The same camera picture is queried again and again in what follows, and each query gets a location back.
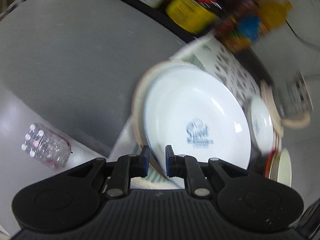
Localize clear plastic water bottle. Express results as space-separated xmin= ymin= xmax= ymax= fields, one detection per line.
xmin=21 ymin=123 xmax=72 ymax=171

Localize yellow tin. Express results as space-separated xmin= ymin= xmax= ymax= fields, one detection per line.
xmin=165 ymin=0 xmax=218 ymax=34

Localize black metal storage rack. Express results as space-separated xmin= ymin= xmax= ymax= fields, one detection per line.
xmin=94 ymin=0 xmax=200 ymax=44

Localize red and black bowl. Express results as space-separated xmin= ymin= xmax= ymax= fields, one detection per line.
xmin=264 ymin=150 xmax=278 ymax=179

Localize plain white plate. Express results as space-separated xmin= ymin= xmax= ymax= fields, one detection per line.
xmin=250 ymin=94 xmax=274 ymax=153

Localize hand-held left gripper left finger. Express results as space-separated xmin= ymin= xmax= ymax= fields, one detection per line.
xmin=72 ymin=145 xmax=151 ymax=198

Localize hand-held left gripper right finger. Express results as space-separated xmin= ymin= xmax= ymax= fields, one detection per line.
xmin=165 ymin=144 xmax=248 ymax=198

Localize white plate with thin rim line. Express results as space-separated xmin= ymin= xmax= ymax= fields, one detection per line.
xmin=132 ymin=59 xmax=208 ymax=180

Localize colourful toy bottles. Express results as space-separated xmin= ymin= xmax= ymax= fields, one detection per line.
xmin=220 ymin=0 xmax=293 ymax=53

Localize black power cable with plug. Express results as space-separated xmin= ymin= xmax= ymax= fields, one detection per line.
xmin=285 ymin=20 xmax=320 ymax=48

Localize glass jar with beige lid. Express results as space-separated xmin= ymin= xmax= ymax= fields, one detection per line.
xmin=274 ymin=71 xmax=314 ymax=128

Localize white plate with blue print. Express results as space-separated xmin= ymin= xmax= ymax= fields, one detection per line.
xmin=144 ymin=65 xmax=252 ymax=180

